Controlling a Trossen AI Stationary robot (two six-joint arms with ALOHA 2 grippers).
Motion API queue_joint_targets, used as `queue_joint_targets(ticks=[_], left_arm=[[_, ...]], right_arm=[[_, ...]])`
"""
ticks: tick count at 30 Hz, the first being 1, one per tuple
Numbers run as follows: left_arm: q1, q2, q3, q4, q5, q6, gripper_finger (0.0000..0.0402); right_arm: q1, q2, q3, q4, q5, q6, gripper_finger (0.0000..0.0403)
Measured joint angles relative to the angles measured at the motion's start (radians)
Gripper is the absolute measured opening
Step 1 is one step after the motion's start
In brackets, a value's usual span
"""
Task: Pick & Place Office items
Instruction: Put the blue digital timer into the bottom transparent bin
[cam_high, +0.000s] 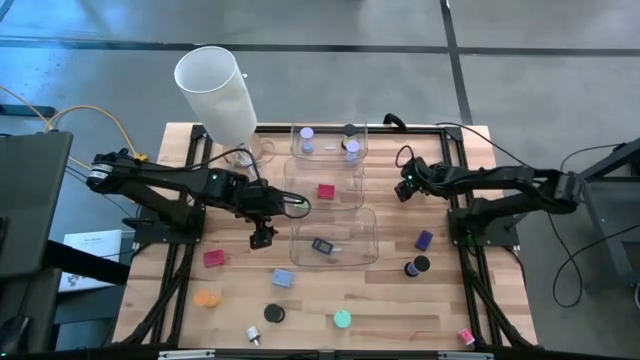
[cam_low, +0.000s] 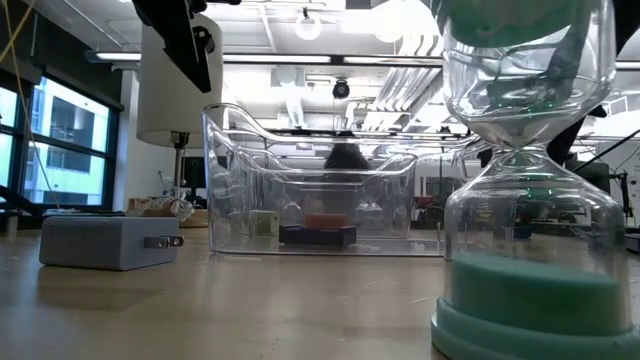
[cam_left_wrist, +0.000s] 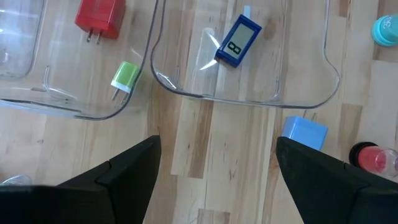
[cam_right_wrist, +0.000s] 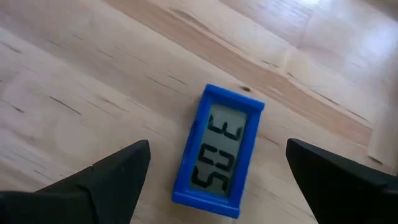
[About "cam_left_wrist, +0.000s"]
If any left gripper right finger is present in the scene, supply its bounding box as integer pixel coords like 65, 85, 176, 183
275, 136, 398, 224

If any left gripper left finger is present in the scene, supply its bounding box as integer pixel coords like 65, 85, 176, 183
0, 135, 162, 224

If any light blue wall charger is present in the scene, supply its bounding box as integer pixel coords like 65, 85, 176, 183
281, 115, 330, 152

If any green white wall charger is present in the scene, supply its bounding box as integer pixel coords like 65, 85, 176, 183
110, 61, 141, 105

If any teal capped sand timer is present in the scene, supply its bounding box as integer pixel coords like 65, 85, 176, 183
371, 14, 398, 47

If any dark indigo digital timer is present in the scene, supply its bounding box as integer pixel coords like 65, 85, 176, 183
215, 14, 262, 68

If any red wall charger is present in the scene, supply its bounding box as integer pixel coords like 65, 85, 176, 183
74, 0, 127, 45

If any black capped red sand timer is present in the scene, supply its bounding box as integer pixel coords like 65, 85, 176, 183
348, 141, 398, 180

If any clear plastic bin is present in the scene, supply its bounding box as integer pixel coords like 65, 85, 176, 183
0, 0, 160, 121
150, 0, 341, 110

